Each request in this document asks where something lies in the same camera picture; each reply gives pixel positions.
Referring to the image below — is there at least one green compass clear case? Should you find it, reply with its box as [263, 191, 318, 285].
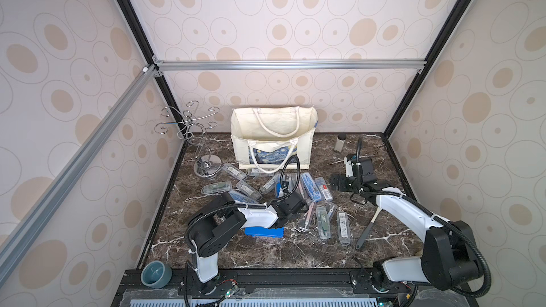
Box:
[315, 206, 331, 240]

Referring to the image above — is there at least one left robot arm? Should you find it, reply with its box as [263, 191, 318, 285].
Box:
[184, 185, 309, 284]

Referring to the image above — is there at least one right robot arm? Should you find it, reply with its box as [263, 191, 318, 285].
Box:
[331, 137, 492, 298]

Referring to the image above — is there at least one pink compass clear case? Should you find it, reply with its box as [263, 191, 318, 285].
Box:
[298, 202, 316, 230]

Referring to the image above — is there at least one blue compass case flat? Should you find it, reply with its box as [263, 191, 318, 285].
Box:
[244, 227, 284, 238]

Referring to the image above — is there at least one blue compass clear case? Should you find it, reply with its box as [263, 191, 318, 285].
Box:
[301, 172, 323, 202]

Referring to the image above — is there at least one clear compass case right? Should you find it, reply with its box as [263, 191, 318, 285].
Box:
[337, 210, 352, 247]

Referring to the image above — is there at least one cream canvas tote bag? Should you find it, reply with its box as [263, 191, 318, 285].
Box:
[231, 106, 318, 174]

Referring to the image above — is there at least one red label clear case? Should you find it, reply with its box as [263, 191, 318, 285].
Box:
[315, 177, 334, 201]

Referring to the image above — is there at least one small grey cylinder bottle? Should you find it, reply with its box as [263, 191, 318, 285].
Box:
[334, 134, 347, 153]

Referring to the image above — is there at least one green clear case left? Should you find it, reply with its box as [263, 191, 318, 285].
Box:
[201, 181, 233, 196]

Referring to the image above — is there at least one clear case near rack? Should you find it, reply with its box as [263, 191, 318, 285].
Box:
[222, 163, 247, 181]

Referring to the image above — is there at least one silver aluminium crossbar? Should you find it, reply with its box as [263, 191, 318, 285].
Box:
[156, 58, 427, 72]

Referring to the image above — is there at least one chrome wire cup rack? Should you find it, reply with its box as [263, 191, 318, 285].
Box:
[154, 100, 223, 179]

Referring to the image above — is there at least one silver aluminium left rail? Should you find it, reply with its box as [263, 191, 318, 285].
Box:
[1, 64, 159, 285]

